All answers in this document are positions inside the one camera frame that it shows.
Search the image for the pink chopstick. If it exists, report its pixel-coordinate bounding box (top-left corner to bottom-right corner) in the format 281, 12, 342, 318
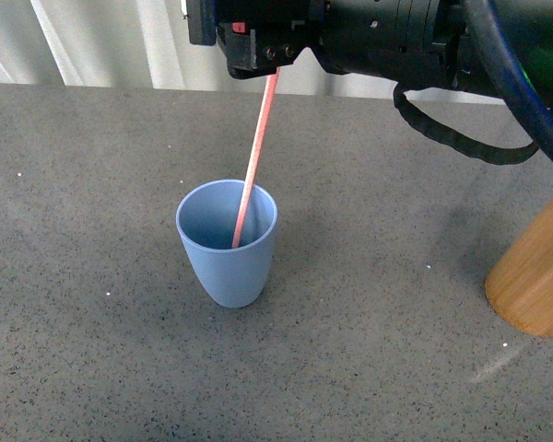
231, 67, 280, 249

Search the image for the light blue plastic cup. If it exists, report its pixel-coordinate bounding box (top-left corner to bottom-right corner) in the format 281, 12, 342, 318
176, 180, 278, 308

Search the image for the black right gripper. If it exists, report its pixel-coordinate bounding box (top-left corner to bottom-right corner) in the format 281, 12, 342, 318
186, 0, 326, 78

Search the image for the bamboo chopstick holder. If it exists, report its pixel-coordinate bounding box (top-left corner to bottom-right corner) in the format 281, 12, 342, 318
485, 197, 553, 337

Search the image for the thick dark blue cable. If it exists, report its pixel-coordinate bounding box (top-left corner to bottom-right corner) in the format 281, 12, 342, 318
460, 0, 553, 180

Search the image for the black corrugated cable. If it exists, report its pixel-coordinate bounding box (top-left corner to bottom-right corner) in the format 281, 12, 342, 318
393, 81, 541, 166

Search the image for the white pleated curtain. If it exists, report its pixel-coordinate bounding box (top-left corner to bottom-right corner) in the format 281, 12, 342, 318
0, 0, 508, 106

